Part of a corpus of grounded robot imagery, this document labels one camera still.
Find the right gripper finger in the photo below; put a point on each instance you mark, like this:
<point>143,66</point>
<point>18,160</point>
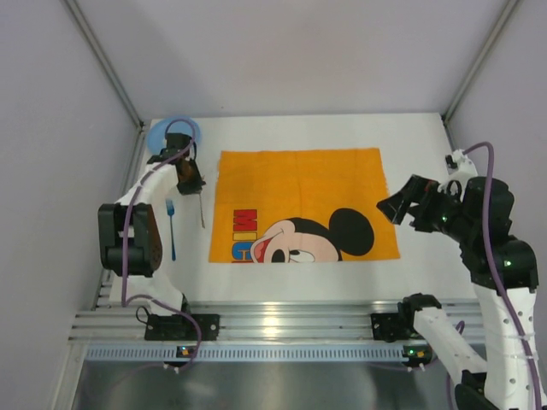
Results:
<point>398,210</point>
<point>414,190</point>

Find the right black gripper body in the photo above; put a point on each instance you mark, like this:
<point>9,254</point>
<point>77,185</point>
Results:
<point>418,204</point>

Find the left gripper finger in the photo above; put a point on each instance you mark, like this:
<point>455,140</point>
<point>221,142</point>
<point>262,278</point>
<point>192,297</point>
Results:
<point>197,181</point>
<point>184,189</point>

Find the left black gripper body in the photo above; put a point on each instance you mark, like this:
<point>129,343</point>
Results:
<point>191,182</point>

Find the blue plastic fork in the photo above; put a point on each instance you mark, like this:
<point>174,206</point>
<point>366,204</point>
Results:
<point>170,213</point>

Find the gold metal spoon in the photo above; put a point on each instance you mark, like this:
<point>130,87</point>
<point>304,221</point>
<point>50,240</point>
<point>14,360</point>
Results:
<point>202,219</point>

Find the orange Mickey Mouse placemat cloth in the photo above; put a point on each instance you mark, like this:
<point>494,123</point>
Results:
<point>301,206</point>

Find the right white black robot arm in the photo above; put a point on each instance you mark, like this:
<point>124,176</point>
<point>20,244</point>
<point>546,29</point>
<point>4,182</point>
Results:
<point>503,272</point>

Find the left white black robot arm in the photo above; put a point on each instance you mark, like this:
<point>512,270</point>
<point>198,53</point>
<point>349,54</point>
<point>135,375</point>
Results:
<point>135,232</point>

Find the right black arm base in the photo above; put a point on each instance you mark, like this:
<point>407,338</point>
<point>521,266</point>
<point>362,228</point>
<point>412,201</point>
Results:
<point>393,327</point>

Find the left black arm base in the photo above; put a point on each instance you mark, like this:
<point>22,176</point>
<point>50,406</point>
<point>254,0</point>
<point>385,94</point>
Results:
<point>176,328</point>

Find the blue plastic plate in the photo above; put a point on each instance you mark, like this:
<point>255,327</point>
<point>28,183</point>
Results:
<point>156,139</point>

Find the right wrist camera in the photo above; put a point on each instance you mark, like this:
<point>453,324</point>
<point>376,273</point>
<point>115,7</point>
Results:
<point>459,165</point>

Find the slotted white cable duct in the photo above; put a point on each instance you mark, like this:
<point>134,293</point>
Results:
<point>261,353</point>

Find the left vertical aluminium frame post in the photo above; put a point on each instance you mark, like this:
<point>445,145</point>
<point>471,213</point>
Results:
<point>84,27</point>

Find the vertical aluminium frame post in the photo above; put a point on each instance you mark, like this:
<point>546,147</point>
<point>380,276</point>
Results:
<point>487,46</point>
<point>84,27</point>

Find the right vertical aluminium frame post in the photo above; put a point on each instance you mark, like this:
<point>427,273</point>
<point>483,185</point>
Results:
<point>487,46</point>

